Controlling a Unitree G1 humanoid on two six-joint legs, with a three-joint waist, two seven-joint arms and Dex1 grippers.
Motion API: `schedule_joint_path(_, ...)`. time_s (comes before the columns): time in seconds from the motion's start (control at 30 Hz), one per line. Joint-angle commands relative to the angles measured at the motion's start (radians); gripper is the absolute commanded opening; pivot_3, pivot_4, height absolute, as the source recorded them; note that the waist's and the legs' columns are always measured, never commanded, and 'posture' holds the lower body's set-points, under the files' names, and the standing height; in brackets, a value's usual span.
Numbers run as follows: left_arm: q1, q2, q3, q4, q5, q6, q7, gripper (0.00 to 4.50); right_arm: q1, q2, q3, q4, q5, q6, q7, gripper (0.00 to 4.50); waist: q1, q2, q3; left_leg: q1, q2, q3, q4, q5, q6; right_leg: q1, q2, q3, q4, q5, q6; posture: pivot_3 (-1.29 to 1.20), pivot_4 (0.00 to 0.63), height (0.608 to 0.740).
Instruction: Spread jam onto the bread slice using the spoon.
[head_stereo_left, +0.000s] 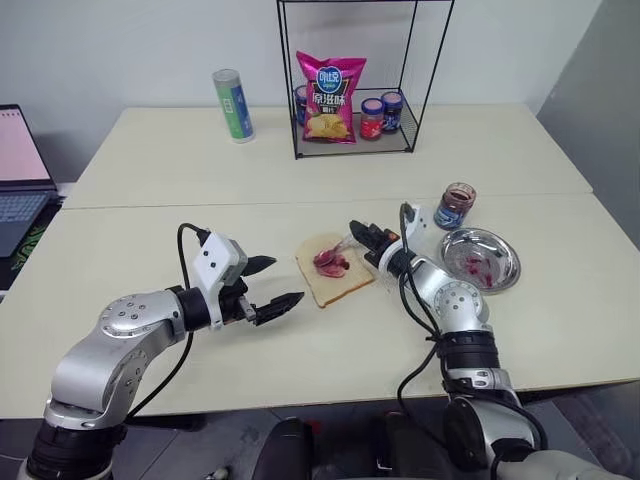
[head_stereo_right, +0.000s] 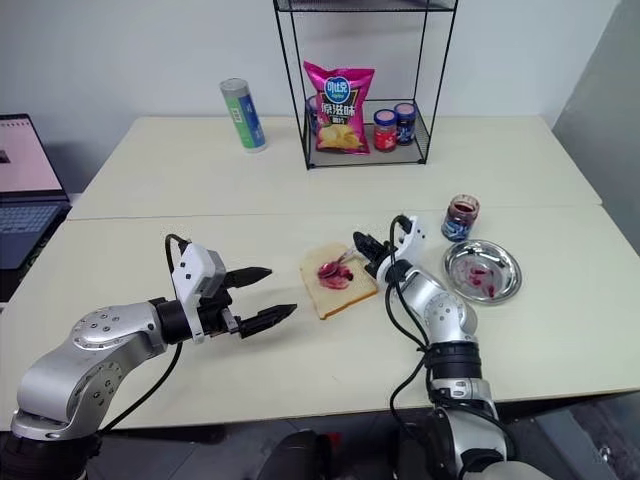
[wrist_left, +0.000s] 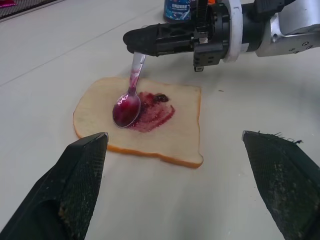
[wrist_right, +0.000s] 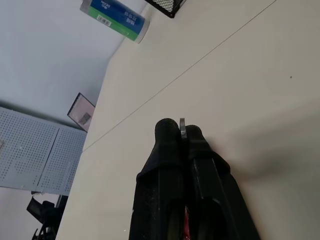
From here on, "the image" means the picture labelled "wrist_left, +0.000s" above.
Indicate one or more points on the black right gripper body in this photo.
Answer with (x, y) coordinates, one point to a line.
(210, 35)

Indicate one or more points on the purple jam smear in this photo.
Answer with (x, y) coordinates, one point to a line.
(156, 115)

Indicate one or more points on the slice of toast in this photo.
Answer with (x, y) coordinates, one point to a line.
(175, 140)

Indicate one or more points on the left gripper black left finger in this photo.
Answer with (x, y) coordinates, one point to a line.
(67, 190)

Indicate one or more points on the pink potato chips bag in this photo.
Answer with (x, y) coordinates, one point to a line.
(6, 3)

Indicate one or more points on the metal spoon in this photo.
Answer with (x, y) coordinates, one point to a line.
(126, 112)

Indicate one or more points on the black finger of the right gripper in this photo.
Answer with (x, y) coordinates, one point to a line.
(140, 51)
(162, 37)

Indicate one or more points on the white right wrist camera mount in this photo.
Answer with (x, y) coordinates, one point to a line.
(235, 30)

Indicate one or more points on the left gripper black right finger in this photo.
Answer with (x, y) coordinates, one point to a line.
(285, 185)

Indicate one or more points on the open jam jar blue label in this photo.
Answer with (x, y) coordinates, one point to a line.
(178, 11)

